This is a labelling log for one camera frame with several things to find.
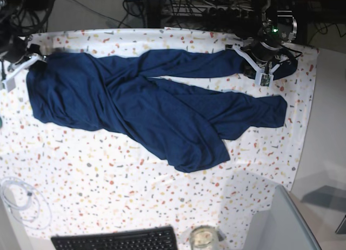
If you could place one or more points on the black keyboard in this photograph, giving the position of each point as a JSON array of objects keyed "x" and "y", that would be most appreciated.
[{"x": 154, "y": 238}]

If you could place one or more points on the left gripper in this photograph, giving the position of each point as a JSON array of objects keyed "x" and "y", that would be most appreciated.
[{"x": 262, "y": 52}]

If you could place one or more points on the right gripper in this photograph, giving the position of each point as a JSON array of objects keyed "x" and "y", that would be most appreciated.
[{"x": 13, "y": 49}]

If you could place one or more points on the glass jar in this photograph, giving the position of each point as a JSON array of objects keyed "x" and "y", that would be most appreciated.
[{"x": 204, "y": 238}]

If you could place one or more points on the black power strip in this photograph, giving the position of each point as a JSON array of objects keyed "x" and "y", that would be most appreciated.
[{"x": 201, "y": 10}]

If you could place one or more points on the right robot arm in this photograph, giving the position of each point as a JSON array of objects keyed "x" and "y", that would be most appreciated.
[{"x": 20, "y": 20}]

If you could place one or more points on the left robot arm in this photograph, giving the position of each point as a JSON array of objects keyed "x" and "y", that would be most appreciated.
[{"x": 265, "y": 25}]

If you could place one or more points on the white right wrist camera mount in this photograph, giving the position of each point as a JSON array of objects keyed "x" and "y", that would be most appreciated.
[{"x": 9, "y": 70}]

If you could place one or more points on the blue t-shirt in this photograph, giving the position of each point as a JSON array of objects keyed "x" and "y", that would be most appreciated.
[{"x": 136, "y": 96}]

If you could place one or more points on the terrazzo patterned tablecloth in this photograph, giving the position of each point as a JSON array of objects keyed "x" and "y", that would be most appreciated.
[{"x": 67, "y": 181}]

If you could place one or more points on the grey monitor edge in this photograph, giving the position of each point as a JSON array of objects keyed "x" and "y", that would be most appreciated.
[{"x": 281, "y": 227}]

